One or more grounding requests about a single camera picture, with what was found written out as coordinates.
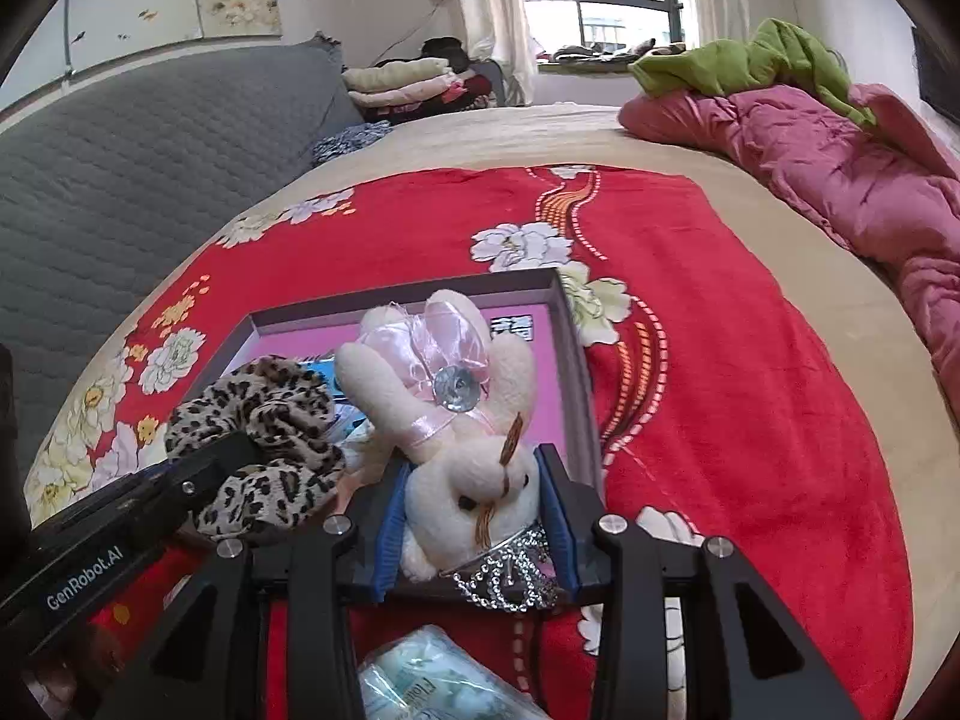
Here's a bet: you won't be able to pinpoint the leopard print scrunchie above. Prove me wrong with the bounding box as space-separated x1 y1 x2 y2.
164 355 345 541

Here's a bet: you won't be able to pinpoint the green tissue pack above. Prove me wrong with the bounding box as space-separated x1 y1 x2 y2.
358 626 547 720

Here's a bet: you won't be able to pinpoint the pink bunny plush with tiara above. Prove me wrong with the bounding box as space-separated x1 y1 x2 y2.
334 289 560 613

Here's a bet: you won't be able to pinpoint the cream bear purple dress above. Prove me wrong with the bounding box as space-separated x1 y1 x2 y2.
353 427 395 486

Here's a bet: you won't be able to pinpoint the red floral blanket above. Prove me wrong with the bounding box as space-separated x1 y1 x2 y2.
25 164 913 718

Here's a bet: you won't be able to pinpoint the pink blue Chinese book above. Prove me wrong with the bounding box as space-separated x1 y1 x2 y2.
251 289 565 502

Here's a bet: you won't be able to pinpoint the grey shallow cardboard box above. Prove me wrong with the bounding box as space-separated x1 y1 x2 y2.
185 268 604 491

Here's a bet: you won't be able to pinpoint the grey quilted headboard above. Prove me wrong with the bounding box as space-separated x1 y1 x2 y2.
2 36 359 466

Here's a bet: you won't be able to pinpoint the blue patterned cloth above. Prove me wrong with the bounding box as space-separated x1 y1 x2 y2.
311 121 392 167

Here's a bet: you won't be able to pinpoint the pink quilted comforter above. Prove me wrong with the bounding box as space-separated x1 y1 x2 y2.
619 85 958 406

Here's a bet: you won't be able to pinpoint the stack of folded blankets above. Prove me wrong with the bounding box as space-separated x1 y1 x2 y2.
342 36 508 125

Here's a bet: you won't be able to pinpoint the clothes on window sill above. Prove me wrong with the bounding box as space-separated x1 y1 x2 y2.
537 39 686 75

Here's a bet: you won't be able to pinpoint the green blanket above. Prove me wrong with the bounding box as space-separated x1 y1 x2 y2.
628 18 877 127

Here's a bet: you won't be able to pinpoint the left cream curtain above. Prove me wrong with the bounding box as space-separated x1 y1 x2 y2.
418 0 539 107

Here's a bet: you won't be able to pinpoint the black television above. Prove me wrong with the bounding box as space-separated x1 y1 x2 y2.
911 28 960 125

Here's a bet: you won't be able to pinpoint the floral wall painting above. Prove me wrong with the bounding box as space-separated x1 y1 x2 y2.
2 0 281 107

